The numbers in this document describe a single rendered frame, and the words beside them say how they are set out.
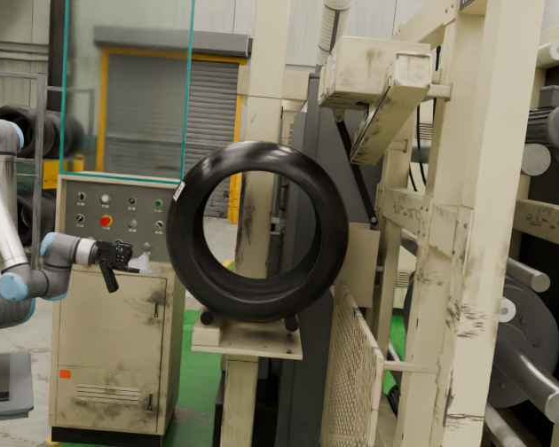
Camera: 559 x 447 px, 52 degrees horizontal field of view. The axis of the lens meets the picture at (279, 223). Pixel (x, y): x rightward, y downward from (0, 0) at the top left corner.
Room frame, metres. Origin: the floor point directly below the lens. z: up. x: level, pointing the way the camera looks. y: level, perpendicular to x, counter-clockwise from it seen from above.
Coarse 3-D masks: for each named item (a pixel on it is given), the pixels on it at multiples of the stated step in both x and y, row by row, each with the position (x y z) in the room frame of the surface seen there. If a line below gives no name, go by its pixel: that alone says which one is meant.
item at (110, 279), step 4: (104, 260) 1.88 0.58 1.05; (100, 264) 1.86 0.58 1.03; (104, 264) 1.86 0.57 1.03; (100, 268) 1.86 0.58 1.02; (104, 268) 1.86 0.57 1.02; (108, 268) 1.87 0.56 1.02; (104, 272) 1.86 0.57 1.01; (108, 272) 1.86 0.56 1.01; (112, 272) 1.89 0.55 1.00; (104, 276) 1.86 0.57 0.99; (108, 276) 1.86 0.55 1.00; (112, 276) 1.88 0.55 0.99; (108, 280) 1.86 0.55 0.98; (112, 280) 1.87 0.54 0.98; (108, 284) 1.86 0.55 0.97; (112, 284) 1.87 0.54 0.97; (116, 284) 1.88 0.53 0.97; (108, 288) 1.87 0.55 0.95; (112, 288) 1.87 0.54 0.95; (116, 288) 1.88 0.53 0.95; (112, 292) 1.87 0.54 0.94
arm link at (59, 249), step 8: (56, 232) 1.88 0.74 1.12; (48, 240) 1.84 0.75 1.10; (56, 240) 1.84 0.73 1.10; (64, 240) 1.85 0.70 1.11; (72, 240) 1.85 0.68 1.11; (80, 240) 1.86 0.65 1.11; (40, 248) 1.84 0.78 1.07; (48, 248) 1.83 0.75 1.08; (56, 248) 1.83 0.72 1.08; (64, 248) 1.84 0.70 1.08; (72, 248) 1.84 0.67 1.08; (48, 256) 1.84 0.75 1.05; (56, 256) 1.83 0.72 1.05; (64, 256) 1.84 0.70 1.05; (72, 256) 1.84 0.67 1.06; (56, 264) 1.84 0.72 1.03; (64, 264) 1.85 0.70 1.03
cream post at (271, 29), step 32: (256, 0) 2.18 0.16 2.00; (288, 0) 2.18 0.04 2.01; (256, 32) 2.17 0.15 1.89; (256, 64) 2.18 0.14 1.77; (256, 96) 2.18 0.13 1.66; (256, 128) 2.18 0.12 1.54; (256, 192) 2.18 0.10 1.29; (256, 224) 2.18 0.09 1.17; (256, 256) 2.18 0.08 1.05; (224, 384) 2.18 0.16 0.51; (224, 416) 2.18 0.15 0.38
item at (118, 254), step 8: (96, 248) 1.86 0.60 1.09; (104, 248) 1.86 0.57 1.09; (112, 248) 1.85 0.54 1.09; (120, 248) 1.86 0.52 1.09; (128, 248) 1.88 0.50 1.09; (96, 256) 1.86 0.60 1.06; (104, 256) 1.87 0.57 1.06; (112, 256) 1.85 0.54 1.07; (120, 256) 1.86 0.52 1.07; (128, 256) 1.86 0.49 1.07; (96, 264) 1.88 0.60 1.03; (112, 264) 1.85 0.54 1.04; (120, 264) 1.85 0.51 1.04; (128, 264) 1.89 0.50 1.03
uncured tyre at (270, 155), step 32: (224, 160) 1.77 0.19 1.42; (256, 160) 1.77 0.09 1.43; (288, 160) 1.78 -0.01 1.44; (192, 192) 1.76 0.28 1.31; (320, 192) 1.77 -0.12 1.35; (192, 224) 1.78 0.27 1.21; (320, 224) 2.06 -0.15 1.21; (192, 256) 1.76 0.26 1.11; (320, 256) 1.77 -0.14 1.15; (192, 288) 1.78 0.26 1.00; (224, 288) 2.03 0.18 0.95; (256, 288) 2.05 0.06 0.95; (288, 288) 2.04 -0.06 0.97; (320, 288) 1.78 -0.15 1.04; (256, 320) 1.80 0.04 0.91
